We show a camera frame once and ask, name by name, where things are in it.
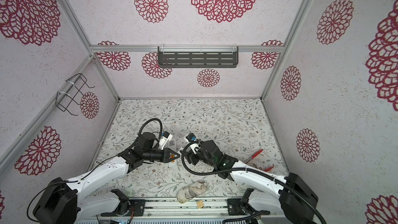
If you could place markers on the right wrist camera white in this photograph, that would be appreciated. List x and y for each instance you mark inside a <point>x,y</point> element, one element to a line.
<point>193,143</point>

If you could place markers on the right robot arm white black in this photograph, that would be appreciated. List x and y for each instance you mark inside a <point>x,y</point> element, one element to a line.
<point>288,195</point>

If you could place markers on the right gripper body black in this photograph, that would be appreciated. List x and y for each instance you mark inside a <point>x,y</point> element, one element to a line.
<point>201,157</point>

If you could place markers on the white remote control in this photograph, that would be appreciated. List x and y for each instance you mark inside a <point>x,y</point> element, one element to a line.
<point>172,145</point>

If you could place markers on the small wooden block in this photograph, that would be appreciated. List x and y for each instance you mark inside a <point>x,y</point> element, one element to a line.
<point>200,204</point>

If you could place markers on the black wire wall rack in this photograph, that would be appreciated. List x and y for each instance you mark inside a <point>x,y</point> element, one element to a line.
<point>66,97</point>

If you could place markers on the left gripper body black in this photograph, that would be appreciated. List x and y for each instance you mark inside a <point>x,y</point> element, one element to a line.
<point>155,154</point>

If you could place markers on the red handled pliers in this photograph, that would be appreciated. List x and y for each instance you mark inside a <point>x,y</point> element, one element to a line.
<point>256,161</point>

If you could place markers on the crumpled patterned cloth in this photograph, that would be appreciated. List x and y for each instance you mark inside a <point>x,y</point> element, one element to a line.
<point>191,191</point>

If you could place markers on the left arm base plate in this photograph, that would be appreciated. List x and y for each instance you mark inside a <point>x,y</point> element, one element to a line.
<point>136,208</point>

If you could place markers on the dark slotted wall shelf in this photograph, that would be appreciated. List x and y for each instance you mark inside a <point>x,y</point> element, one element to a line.
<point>198,58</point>

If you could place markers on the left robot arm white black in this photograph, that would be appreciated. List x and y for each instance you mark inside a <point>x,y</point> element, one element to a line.
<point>68,201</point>

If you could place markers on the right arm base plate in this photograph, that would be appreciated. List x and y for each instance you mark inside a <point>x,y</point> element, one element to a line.
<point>237,207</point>

